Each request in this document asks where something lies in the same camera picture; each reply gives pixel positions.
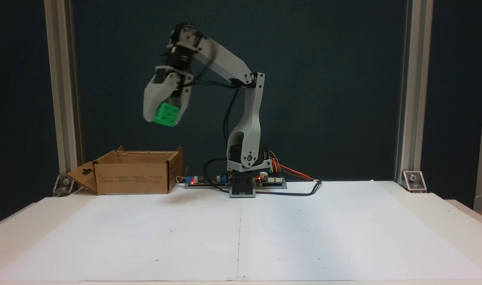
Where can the narrow grey moving gripper jaw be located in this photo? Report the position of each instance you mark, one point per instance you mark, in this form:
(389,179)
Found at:
(186,97)

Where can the wide grey fixed gripper jaw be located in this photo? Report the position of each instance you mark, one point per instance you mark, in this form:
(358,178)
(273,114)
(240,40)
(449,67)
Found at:
(156,97)

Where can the green dice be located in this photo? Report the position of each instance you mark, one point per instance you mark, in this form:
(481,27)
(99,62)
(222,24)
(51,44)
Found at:
(166,114)

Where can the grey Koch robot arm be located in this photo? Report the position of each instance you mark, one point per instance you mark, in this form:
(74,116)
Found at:
(249,118)

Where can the open cardboard box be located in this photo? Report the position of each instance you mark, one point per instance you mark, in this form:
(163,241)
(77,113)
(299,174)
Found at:
(130,180)

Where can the blue power circuit board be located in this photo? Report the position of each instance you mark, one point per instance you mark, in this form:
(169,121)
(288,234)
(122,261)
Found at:
(209,181)

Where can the motor controller circuit board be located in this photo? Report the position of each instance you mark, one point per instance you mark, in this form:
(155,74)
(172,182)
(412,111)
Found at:
(272,181)

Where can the aluminium frame post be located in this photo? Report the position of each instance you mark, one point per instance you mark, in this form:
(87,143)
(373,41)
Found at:
(63,79)
(413,79)

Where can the metal corner bracket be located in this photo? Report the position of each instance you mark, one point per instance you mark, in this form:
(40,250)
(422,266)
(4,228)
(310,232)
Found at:
(414,180)
(67,184)

